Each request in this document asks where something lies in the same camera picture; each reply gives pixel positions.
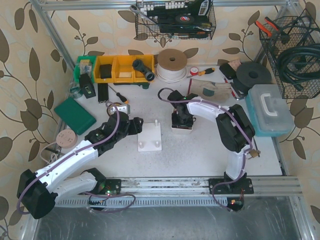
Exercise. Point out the white spring tray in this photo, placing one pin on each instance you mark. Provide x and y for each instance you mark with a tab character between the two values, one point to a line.
181	129

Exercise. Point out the white cable spool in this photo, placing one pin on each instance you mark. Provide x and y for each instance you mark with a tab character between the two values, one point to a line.
171	66

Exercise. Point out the silver wrench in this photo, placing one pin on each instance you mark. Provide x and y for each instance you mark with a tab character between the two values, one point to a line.
136	10

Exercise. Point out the green storage bin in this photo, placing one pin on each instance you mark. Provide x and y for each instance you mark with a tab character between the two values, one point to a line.
84	65

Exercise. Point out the yellow storage bin row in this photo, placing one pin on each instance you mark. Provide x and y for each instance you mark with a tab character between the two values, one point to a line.
122	71

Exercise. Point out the teal clear toolbox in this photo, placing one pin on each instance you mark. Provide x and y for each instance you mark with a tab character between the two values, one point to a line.
268	111

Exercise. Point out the red handled tool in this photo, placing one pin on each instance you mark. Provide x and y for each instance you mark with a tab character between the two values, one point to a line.
232	91

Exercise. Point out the yellow black screwdriver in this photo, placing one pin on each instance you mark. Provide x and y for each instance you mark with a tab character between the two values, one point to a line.
203	72

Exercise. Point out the wire basket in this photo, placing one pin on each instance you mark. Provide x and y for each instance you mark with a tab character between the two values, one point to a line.
293	53
177	20

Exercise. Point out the black aluminium extrusion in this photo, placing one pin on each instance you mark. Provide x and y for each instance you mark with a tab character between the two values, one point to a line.
103	92

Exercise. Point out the brown tape roll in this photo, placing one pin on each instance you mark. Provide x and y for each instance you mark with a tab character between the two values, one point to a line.
110	109

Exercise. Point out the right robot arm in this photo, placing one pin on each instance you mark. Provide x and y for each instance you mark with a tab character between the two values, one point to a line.
234	128

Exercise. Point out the aluminium front rail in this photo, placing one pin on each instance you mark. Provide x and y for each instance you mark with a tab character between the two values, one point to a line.
171	191

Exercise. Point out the right wire basket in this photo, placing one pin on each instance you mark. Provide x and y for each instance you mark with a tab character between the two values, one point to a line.
293	53

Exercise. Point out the black pipe fitting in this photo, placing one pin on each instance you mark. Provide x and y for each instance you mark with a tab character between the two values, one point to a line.
139	66

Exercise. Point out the top wire basket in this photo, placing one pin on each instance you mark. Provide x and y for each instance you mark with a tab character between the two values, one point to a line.
177	20

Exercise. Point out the black sanding block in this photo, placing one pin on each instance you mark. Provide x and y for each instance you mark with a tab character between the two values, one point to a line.
228	72

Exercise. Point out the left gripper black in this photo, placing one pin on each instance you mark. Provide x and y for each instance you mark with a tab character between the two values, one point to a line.
136	125

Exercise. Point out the white peg fixture plate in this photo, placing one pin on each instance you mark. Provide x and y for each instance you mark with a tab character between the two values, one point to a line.
150	139

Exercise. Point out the yellow handled screwdriver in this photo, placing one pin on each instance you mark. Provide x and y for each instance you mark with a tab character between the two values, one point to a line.
121	97

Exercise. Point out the red white tape roll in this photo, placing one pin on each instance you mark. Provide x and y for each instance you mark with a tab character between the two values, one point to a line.
194	71

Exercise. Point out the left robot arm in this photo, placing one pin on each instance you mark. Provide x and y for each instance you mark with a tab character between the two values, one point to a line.
39	191

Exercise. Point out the black disc spool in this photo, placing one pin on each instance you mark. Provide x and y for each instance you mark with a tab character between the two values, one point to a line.
249	74

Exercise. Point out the black green meter device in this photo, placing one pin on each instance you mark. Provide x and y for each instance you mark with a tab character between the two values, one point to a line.
86	86

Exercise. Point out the glass jar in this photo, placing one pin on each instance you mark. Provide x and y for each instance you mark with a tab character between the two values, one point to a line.
75	90

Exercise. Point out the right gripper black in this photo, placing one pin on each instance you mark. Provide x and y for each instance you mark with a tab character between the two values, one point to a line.
182	119

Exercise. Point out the beige work glove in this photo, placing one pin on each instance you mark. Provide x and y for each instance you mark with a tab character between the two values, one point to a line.
212	91

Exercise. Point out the green notebook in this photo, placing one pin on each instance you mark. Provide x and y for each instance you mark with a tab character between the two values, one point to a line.
75	116

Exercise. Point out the pink sanding disc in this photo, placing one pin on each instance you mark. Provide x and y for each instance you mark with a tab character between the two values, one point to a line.
67	138

